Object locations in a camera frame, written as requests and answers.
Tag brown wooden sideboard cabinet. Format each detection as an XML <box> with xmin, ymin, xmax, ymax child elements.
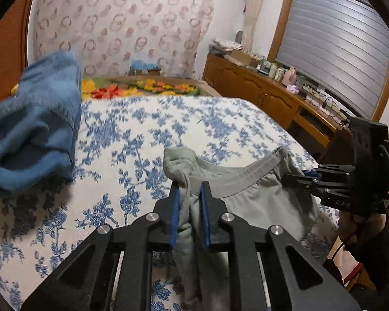
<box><xmin>204</xmin><ymin>53</ymin><xmax>354</xmax><ymax>164</ymax></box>

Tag grey shorts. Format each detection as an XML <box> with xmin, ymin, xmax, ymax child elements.
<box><xmin>164</xmin><ymin>147</ymin><xmax>320</xmax><ymax>310</ymax></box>

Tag cardboard box on cabinet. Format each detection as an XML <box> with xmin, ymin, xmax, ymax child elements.
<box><xmin>230</xmin><ymin>50</ymin><xmax>264</xmax><ymax>67</ymax></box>

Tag small pink box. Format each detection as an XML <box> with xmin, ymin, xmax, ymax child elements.
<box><xmin>286</xmin><ymin>84</ymin><xmax>300</xmax><ymax>95</ymax></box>

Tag folded blue denim jeans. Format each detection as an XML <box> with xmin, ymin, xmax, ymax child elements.
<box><xmin>0</xmin><ymin>51</ymin><xmax>82</xmax><ymax>197</ymax></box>

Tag yellow plush toy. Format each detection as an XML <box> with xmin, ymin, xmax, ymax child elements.
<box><xmin>10</xmin><ymin>83</ymin><xmax>19</xmax><ymax>97</ymax></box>

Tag colourful flower blanket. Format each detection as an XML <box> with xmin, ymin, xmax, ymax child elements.
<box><xmin>81</xmin><ymin>77</ymin><xmax>200</xmax><ymax>101</ymax></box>

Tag stack of folded papers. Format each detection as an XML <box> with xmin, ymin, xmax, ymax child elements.
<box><xmin>212</xmin><ymin>38</ymin><xmax>243</xmax><ymax>52</ymax></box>

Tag pink bottle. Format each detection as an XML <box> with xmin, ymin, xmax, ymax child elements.
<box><xmin>282</xmin><ymin>66</ymin><xmax>296</xmax><ymax>86</ymax></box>

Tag white power strip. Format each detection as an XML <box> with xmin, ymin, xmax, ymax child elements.
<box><xmin>302</xmin><ymin>85</ymin><xmax>348</xmax><ymax>123</ymax></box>

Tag patterned pink circle curtain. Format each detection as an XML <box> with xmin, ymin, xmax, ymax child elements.
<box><xmin>33</xmin><ymin>0</ymin><xmax>213</xmax><ymax>78</ymax></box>

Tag blue floral bed sheet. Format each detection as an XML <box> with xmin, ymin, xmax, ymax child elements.
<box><xmin>0</xmin><ymin>95</ymin><xmax>342</xmax><ymax>311</ymax></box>

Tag grey window roller blind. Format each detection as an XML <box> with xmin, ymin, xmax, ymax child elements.
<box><xmin>276</xmin><ymin>0</ymin><xmax>389</xmax><ymax>118</ymax></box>

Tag brown louvered wardrobe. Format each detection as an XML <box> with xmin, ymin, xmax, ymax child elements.
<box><xmin>0</xmin><ymin>0</ymin><xmax>33</xmax><ymax>101</ymax></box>

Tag blue cloth in box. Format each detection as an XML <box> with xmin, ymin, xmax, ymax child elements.
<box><xmin>128</xmin><ymin>60</ymin><xmax>161</xmax><ymax>76</ymax></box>

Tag person's right hand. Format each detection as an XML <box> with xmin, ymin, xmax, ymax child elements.
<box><xmin>338</xmin><ymin>211</ymin><xmax>387</xmax><ymax>248</ymax></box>

